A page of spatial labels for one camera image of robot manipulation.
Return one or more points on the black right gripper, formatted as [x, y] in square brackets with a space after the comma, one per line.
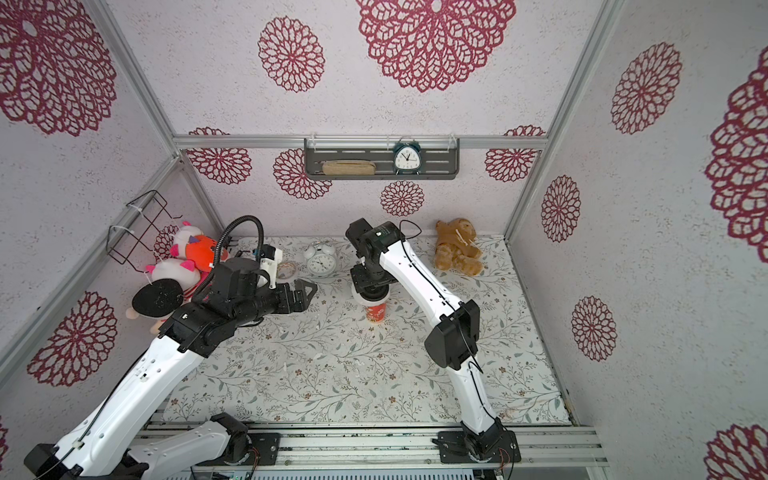
[371, 287]

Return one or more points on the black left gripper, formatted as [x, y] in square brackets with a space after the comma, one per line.
[302, 301]

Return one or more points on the black plastic cup lid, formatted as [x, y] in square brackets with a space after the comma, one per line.
[375, 290]

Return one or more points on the white leak-proof paper sheet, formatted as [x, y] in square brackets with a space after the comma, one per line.
[371, 301]

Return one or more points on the red paper milk tea cup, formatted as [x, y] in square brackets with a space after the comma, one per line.
[376, 314]

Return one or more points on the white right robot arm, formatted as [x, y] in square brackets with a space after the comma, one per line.
[386, 257]

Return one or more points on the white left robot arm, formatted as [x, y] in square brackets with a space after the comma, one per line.
[99, 447]

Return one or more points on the clear tape roll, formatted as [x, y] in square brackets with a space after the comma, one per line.
[287, 271]

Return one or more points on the white alarm clock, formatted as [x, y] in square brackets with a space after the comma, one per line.
[321, 259]

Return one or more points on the brown teddy bear plush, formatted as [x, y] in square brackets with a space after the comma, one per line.
[456, 249]

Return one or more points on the orange fox plush toy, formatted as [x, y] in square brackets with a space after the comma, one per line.
[189, 243]

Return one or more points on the tan pouch on shelf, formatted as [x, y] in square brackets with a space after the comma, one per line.
[348, 168]

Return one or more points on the teal alarm clock on shelf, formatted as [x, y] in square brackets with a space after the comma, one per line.
[407, 158]

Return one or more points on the pink striped pig plush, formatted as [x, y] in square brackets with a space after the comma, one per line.
[183, 271]

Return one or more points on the black round plush hat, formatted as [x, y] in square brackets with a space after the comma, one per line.
[158, 299]

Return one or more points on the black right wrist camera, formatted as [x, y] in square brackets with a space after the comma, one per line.
[378, 240]

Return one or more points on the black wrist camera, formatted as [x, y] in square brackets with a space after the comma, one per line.
[378, 240]
[234, 281]

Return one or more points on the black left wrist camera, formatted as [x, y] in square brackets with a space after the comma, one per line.
[234, 281]

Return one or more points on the grey wall shelf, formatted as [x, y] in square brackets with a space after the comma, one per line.
[441, 158]

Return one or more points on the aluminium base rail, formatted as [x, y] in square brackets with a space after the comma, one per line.
[315, 448]

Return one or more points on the black wire wall basket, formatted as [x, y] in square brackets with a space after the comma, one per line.
[147, 236]

